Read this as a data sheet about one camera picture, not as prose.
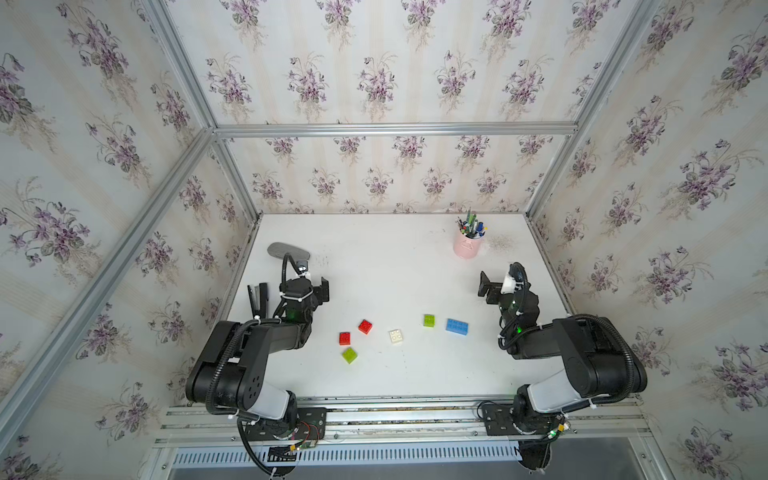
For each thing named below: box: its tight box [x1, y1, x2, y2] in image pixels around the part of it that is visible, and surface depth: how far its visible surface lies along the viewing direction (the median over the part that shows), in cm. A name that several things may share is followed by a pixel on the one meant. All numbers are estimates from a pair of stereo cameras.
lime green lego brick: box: [341, 347, 359, 365], surface depth 86 cm
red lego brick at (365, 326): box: [358, 318, 373, 335], surface depth 90 cm
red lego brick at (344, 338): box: [339, 332, 351, 346], surface depth 88 cm
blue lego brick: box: [445, 318, 469, 335], surface depth 90 cm
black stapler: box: [247, 282, 269, 319], surface depth 97 cm
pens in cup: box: [455, 207, 486, 239], surface depth 104 cm
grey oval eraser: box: [267, 242, 311, 261], surface depth 109 cm
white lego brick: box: [388, 329, 404, 344], surface depth 88 cm
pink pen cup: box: [453, 228, 485, 259], surface depth 104 cm
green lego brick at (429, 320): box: [423, 314, 437, 328], surface depth 92 cm
